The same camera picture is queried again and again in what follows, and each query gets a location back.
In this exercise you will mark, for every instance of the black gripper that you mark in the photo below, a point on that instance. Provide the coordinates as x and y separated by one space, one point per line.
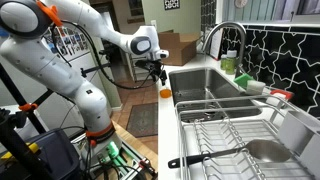
151 65

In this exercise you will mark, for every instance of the orange plastic bowl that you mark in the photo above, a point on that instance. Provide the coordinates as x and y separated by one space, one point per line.
165 93

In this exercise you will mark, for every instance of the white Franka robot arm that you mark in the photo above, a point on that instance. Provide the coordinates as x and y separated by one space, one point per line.
43 63

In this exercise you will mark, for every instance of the stainless steel sink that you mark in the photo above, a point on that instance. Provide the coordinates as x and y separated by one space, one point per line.
200 78

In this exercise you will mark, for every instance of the brown cardboard box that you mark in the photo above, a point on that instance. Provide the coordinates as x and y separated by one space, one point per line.
178 48

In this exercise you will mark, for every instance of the patterned floor mat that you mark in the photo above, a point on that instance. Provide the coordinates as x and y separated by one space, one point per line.
143 120

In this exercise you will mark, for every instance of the short green soap bottle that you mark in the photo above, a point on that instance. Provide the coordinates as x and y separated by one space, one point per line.
223 62

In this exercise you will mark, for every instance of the white paper card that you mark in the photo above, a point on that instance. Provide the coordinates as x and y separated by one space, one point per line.
216 43

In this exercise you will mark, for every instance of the wooden platform board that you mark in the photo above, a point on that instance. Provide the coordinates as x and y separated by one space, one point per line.
140 143

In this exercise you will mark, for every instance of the tall green soap bottle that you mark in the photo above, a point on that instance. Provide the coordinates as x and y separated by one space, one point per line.
230 63

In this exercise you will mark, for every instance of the dark framed picture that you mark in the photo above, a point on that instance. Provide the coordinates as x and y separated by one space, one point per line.
136 7

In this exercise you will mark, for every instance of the white fridge with photos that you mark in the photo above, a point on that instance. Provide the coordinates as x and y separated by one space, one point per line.
83 63

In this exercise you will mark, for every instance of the green sponge holder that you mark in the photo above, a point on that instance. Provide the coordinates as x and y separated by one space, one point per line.
242 80

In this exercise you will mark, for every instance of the curved steel kitchen faucet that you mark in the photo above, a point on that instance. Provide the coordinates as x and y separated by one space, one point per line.
238 36

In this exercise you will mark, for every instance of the white sponge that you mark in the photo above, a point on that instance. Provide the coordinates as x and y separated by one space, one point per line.
256 87

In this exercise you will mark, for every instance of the kitchen window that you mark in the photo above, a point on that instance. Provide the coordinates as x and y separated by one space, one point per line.
260 10

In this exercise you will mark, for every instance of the red and white scrubber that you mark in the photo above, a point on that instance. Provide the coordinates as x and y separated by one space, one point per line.
281 95

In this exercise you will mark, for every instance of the dark blue bin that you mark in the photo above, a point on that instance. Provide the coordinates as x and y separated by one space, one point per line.
56 153

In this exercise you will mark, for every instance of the yellow tool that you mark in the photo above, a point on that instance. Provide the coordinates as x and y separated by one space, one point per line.
31 146

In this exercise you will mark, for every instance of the grey utensil holder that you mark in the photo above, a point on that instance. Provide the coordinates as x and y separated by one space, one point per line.
300 133

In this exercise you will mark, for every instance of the blue sign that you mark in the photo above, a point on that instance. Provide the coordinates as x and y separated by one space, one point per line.
3 32

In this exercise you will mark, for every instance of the white light switch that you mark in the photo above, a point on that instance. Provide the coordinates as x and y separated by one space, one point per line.
153 25

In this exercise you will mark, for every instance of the black white patterned wall art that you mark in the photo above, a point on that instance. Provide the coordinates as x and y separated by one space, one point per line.
171 4

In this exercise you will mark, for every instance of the robot base mounting frame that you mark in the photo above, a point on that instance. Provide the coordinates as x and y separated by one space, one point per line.
113 151

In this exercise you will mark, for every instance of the round white wall clock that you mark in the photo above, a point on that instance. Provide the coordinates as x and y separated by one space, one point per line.
241 2

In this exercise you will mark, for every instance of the black camera tripod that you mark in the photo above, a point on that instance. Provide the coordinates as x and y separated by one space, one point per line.
13 140

